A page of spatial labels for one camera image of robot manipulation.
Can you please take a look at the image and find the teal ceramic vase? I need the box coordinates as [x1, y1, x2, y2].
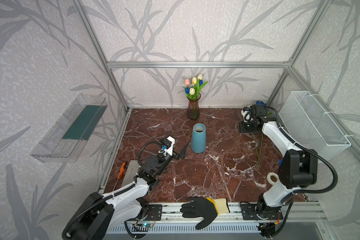
[191, 123, 207, 154]

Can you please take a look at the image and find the pink glass vase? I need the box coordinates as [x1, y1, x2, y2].
[187, 94, 201, 120]

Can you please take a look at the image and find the white tulip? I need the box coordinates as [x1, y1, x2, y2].
[196, 74, 208, 97]

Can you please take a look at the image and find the yellow tulip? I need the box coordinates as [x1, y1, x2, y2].
[192, 77, 198, 90]

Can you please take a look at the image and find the pink tulip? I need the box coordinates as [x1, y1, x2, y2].
[185, 79, 191, 89]

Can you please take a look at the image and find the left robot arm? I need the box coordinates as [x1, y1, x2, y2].
[62, 137, 188, 240]

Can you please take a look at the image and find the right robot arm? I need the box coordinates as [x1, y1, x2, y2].
[240, 104, 339, 219]

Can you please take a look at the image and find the grey sharpening stone block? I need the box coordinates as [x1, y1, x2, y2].
[121, 160, 140, 187]

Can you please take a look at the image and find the blue green flower bouquet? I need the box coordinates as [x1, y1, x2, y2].
[254, 100, 274, 167]

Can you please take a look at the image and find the black and yellow work glove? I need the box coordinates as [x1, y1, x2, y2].
[180, 197, 230, 230]

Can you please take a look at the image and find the white tape roll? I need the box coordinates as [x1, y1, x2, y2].
[267, 172, 279, 186]

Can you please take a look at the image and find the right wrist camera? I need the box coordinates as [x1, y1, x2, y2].
[241, 108, 252, 123]

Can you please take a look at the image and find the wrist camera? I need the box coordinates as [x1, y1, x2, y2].
[241, 108, 252, 123]
[159, 136, 175, 157]

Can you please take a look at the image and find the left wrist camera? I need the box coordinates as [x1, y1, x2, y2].
[159, 136, 175, 157]

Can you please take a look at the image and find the orange handled screwdriver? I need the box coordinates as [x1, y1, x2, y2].
[113, 162, 127, 191]

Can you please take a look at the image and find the white wire basket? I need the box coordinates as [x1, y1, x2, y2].
[279, 91, 351, 161]

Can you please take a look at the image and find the clear acrylic wall shelf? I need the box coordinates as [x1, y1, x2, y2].
[31, 94, 108, 163]

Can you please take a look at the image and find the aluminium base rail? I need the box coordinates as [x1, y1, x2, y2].
[95, 201, 329, 224]

